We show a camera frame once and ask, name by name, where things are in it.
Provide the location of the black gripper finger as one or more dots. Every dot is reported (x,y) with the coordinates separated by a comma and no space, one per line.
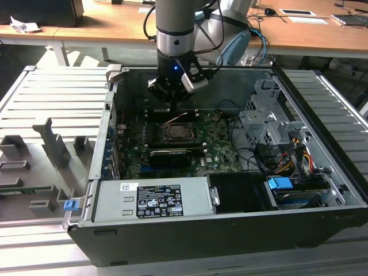
(184,96)
(173,107)

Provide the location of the CPU socket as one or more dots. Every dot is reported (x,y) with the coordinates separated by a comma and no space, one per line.
(164,139)

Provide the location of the white desk grommet cover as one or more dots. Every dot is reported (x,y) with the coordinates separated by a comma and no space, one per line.
(146,10)

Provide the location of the green RAM stick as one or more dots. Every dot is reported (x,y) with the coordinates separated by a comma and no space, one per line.
(26,189)
(175,147)

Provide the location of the graphics card with black shroud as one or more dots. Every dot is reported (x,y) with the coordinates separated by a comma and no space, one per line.
(169,159)

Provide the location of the green motherboard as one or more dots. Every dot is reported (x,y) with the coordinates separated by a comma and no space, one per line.
(218,149)

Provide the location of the metal drive cage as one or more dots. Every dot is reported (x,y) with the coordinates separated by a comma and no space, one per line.
(258,120)

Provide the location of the grey power supply unit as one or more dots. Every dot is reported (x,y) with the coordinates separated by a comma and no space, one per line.
(115,201)

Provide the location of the black computer mouse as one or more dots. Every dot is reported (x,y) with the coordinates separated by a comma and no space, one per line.
(269,11)

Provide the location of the grey parts rack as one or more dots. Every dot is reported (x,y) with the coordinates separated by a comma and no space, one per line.
(53,149)

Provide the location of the hard disk in blue carrier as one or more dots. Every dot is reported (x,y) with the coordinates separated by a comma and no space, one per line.
(279,184)

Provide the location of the black open PC case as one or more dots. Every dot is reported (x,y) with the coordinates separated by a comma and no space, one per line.
(201,244)

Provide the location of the blue case latch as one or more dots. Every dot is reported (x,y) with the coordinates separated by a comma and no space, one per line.
(70,206)

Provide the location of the black computer tower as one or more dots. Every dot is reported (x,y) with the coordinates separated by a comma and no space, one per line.
(40,13)

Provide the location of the white paper sheet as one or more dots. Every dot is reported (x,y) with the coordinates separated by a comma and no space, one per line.
(309,20)

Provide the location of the crumpled white paper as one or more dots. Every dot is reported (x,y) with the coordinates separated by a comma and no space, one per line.
(23,26)

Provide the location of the grey laptop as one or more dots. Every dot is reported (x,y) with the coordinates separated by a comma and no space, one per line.
(349,19)

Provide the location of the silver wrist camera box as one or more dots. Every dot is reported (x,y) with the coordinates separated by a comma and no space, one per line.
(195,84)

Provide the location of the black camera bracket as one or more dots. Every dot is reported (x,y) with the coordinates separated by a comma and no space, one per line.
(198,75)

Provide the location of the white desk grommet frame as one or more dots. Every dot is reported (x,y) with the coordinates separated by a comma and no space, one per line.
(312,12)

